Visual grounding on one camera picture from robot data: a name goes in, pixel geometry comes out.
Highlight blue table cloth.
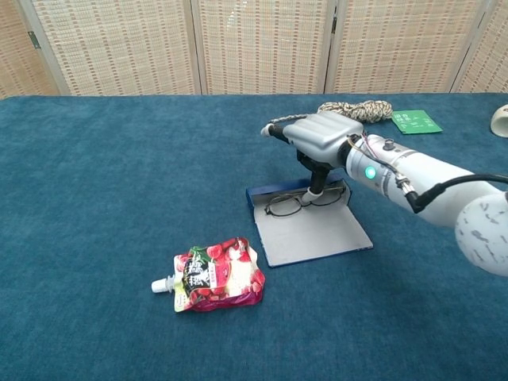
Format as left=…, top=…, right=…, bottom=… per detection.
left=0, top=93, right=508, bottom=381

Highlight woven folding screen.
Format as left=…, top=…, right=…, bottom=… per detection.
left=0, top=0, right=508, bottom=100

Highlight green flat packet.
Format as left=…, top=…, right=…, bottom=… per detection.
left=391, top=110, right=444, bottom=136

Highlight coiled beige speckled rope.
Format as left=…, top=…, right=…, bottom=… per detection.
left=268, top=99, right=394, bottom=126

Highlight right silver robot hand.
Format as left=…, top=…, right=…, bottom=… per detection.
left=260, top=110, right=365, bottom=203

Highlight red fruit jelly pouch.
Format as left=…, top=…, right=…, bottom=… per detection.
left=150, top=237, right=267, bottom=314

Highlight white ceramic cup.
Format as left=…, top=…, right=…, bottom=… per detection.
left=490, top=103, right=508, bottom=139

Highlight black-rimmed eyeglasses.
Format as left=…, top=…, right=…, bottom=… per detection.
left=264, top=185, right=347, bottom=218

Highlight blue glasses case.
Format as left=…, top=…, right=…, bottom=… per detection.
left=244, top=171, right=374, bottom=268

